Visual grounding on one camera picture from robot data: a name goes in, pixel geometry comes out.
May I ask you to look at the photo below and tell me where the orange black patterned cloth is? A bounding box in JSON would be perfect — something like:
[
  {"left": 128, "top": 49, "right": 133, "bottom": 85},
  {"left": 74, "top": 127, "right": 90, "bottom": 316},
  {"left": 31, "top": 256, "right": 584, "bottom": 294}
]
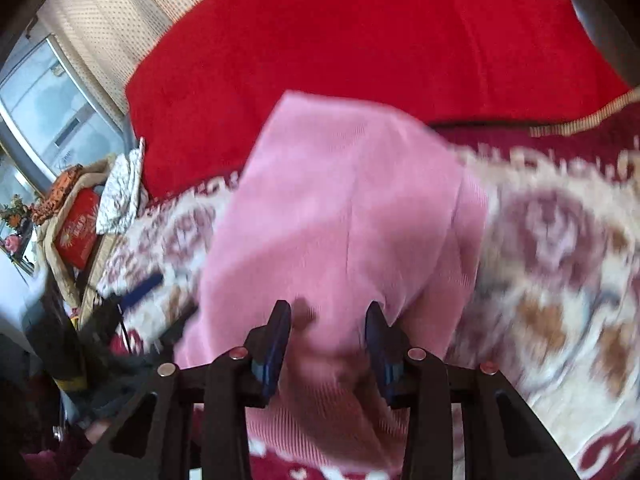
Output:
[{"left": 30, "top": 165, "right": 84, "bottom": 226}]

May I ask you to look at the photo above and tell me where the red velvet backrest cover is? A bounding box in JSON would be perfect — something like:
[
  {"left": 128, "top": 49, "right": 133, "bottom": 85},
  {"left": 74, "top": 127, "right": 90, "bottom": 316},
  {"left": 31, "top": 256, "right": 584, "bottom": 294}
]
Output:
[{"left": 126, "top": 0, "right": 629, "bottom": 198}]

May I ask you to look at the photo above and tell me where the floral maroon sofa blanket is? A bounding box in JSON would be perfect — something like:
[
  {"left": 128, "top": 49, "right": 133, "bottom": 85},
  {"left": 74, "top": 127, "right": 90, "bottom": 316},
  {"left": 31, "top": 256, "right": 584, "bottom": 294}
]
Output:
[{"left": 91, "top": 87, "right": 639, "bottom": 479}]

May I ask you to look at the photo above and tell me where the beige dotted curtain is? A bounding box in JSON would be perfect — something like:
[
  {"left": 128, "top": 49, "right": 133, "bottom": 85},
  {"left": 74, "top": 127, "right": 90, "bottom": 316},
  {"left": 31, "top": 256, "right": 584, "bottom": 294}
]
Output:
[{"left": 38, "top": 0, "right": 201, "bottom": 125}]

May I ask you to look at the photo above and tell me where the red gift box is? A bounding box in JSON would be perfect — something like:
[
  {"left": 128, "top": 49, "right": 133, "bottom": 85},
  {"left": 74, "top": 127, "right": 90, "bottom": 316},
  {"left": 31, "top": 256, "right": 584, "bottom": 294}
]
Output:
[{"left": 54, "top": 188, "right": 100, "bottom": 271}]

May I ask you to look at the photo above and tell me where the white patterned folded cloth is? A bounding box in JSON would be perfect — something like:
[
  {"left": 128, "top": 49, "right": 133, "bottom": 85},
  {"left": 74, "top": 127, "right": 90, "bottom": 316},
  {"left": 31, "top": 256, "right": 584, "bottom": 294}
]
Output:
[{"left": 96, "top": 140, "right": 149, "bottom": 235}]

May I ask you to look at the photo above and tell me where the silver refrigerator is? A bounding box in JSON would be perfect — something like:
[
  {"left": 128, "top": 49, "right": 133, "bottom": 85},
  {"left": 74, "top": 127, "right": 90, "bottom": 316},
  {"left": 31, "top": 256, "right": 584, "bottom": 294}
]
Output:
[{"left": 1, "top": 35, "right": 127, "bottom": 183}]

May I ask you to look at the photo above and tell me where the pink corduroy jacket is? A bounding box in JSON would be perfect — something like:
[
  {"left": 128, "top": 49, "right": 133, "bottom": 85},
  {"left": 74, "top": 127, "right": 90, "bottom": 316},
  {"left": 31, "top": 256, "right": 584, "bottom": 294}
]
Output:
[{"left": 176, "top": 92, "right": 488, "bottom": 472}]

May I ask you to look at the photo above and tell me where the beige blanket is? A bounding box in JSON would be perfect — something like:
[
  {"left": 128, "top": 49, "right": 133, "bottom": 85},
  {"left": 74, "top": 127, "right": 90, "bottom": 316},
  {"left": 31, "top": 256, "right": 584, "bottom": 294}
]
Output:
[{"left": 36, "top": 154, "right": 115, "bottom": 309}]

